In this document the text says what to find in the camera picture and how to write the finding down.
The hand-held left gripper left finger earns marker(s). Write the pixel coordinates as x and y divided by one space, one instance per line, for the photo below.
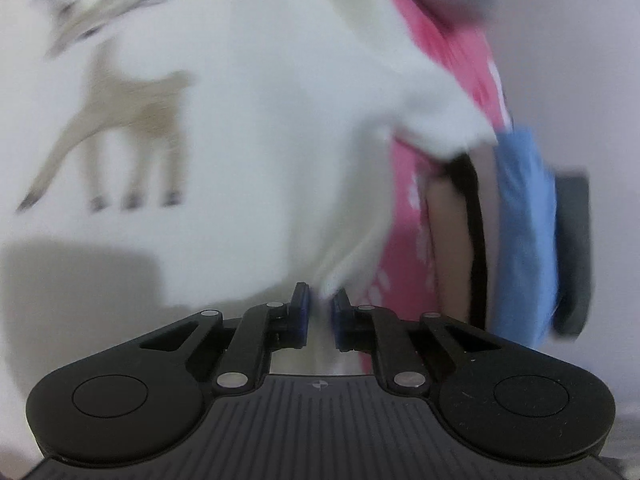
300 310

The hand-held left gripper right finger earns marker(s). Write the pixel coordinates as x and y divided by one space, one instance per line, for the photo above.
341 320

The white deer print fleece garment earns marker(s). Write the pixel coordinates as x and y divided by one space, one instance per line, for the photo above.
260 110

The person's right forearm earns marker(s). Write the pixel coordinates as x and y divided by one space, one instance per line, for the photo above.
447 250

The blue folded cloth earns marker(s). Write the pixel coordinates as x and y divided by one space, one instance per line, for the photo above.
525 240

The pink floral bed sheet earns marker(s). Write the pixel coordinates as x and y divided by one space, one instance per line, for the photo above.
405 200

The dark grey folded cloth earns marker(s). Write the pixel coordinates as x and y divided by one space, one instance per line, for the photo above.
575 260

